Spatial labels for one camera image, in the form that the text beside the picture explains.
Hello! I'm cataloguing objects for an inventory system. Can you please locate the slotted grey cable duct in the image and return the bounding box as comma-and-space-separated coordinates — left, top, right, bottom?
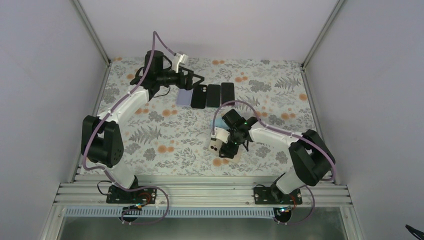
63, 206, 275, 219

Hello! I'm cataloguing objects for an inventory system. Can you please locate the light blue phone case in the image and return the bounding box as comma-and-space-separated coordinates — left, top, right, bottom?
210, 118, 229, 130

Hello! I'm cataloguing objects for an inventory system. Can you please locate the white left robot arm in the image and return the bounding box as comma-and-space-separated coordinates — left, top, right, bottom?
81, 50, 205, 203

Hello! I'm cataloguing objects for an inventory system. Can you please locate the floral patterned table mat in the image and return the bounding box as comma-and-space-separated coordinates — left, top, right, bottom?
79, 56, 334, 178

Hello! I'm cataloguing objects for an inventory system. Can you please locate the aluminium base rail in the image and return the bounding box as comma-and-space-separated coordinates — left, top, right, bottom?
53, 174, 353, 207

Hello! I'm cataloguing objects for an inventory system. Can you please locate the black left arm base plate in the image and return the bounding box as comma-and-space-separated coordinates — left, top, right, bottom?
106, 185, 157, 205

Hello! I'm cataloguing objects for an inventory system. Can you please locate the beige phone case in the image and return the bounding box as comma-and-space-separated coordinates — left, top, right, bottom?
208, 140, 242, 164

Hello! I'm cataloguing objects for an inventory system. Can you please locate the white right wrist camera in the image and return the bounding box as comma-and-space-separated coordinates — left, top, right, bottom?
210, 127, 230, 144

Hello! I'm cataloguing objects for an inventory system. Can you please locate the aluminium corner frame post left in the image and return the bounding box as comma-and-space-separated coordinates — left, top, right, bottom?
71, 0, 111, 66

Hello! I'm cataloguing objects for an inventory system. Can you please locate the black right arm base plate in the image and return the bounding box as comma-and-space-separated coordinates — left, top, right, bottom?
253, 184, 303, 205

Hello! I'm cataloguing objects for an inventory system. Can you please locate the black phone case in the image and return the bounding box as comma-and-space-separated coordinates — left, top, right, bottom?
190, 84, 208, 109

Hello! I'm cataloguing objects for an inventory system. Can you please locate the magenta smartphone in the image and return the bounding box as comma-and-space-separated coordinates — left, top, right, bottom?
220, 82, 235, 105

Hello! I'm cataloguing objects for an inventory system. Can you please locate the aluminium corner frame post right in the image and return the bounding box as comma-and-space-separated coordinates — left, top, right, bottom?
301, 0, 346, 69

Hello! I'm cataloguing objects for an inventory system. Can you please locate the lilac phone case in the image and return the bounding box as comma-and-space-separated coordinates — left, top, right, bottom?
176, 89, 193, 107

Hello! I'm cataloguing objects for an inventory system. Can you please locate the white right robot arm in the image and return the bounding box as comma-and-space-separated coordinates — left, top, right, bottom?
210, 109, 336, 204

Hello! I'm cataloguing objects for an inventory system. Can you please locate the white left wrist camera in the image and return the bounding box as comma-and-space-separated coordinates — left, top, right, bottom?
171, 53, 189, 73

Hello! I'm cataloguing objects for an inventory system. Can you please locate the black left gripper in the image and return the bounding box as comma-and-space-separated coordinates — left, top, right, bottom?
156, 65, 204, 91

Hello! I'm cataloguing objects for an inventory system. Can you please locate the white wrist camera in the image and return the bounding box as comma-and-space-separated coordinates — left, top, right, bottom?
210, 127, 230, 144
171, 53, 189, 73

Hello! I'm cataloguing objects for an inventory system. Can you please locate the aluminium corner frame post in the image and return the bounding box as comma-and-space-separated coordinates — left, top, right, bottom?
71, 0, 111, 66
301, 0, 346, 69

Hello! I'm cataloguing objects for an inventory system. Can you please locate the dark teal smartphone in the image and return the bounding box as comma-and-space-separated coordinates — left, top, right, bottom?
206, 84, 221, 108

